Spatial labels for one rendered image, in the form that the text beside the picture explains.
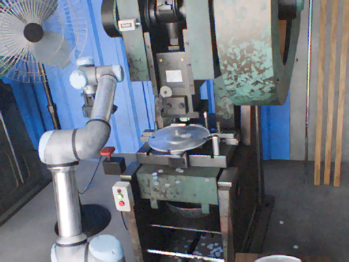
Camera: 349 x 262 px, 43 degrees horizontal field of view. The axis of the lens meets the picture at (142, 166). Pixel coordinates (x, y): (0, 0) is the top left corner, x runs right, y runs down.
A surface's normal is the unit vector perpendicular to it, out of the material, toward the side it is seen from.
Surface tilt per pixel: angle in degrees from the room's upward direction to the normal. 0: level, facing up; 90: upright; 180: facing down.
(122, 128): 90
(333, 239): 0
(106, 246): 8
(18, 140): 90
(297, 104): 90
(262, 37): 97
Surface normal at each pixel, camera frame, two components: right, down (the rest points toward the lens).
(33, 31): 0.31, 0.49
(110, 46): -0.38, 0.48
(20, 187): 0.90, 0.07
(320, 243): -0.15, -0.88
